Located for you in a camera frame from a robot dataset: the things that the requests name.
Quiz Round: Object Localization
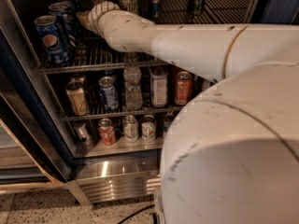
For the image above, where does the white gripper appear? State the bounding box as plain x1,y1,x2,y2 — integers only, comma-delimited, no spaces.
76,1,120,36

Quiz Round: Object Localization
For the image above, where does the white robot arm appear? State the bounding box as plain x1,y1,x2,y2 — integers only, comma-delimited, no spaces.
78,2,299,224

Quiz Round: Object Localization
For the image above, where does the blue pepsi can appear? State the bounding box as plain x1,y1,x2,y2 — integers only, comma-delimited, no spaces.
53,0,84,14
34,15,70,66
49,2,78,47

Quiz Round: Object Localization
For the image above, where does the front blue Pepsi can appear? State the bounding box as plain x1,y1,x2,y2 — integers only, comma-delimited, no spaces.
34,15,70,66

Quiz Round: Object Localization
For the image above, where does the slim dark can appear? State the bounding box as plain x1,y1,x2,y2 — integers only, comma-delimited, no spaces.
149,0,161,20

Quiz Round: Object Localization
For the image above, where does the gold can middle shelf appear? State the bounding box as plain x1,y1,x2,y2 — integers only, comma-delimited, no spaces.
66,81,89,116

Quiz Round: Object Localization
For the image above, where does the blue can middle shelf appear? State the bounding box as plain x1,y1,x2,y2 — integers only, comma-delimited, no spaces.
98,77,119,112

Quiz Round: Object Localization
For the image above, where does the tall white labelled can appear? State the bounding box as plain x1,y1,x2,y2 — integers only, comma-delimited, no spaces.
149,66,167,107

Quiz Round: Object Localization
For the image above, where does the stainless steel fridge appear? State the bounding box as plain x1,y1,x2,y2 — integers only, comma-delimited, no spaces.
0,0,299,206

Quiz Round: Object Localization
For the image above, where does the silver can bottom left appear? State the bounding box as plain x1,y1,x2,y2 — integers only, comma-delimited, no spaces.
73,120,93,146

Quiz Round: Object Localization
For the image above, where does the orange soda can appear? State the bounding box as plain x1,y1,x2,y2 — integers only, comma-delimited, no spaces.
175,71,192,105

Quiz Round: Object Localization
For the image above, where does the red can bottom shelf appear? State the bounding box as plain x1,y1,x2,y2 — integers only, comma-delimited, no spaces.
98,119,116,146

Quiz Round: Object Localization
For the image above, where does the silver can bottom shelf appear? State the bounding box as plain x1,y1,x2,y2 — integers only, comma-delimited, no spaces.
122,115,139,143

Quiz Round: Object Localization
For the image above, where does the white can bottom shelf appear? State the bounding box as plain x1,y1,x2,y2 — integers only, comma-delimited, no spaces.
141,115,156,142

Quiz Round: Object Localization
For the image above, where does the blue white can bottom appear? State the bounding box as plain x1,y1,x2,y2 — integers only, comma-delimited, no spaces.
164,113,175,136

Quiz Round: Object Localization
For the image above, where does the open fridge glass door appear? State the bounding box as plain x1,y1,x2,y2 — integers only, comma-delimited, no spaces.
0,32,70,194

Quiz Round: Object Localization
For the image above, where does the clear water bottle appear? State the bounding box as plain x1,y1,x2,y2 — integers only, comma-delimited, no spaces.
123,52,143,111

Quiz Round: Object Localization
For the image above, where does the middle wire shelf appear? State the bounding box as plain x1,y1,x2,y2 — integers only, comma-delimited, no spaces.
46,58,200,122

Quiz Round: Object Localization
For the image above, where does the wire shelf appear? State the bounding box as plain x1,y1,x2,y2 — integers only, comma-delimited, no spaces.
46,58,200,122
39,0,250,75

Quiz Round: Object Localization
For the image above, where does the top wire shelf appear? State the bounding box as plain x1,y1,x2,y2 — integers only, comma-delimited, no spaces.
39,0,250,75

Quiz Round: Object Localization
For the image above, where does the black cable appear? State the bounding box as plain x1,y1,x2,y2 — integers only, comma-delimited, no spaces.
116,203,156,224

